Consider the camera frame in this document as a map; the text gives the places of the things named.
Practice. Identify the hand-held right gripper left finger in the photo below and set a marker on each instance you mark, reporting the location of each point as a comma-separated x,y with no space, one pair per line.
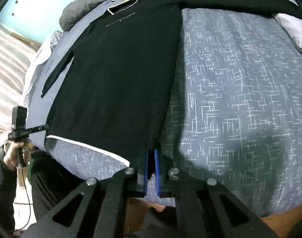
146,176

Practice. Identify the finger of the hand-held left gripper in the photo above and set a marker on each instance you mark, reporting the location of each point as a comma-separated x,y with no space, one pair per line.
39,129

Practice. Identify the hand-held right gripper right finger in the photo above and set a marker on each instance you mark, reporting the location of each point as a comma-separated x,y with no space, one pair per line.
157,176

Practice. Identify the black sweater with white trim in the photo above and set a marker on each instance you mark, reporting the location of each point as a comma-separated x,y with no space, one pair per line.
121,67

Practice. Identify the person's left forearm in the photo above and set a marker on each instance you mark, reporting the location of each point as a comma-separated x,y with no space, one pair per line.
3,195

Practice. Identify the person's left hand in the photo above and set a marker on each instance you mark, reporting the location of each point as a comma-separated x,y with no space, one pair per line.
10,156

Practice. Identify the light grey blanket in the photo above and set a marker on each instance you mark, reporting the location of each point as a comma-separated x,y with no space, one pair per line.
36,64

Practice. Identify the dark ribbed cloth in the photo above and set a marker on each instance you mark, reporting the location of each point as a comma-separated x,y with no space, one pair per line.
49,186

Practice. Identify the bed with blue-grey sheet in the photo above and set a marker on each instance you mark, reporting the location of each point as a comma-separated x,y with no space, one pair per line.
227,91

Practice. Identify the dark grey rolled duvet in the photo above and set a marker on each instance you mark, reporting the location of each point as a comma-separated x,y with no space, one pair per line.
86,7

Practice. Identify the wooden frame strip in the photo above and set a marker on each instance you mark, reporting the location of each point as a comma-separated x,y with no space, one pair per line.
24,39

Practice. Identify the wooden bed frame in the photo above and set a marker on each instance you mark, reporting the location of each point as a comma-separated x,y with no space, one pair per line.
277,220

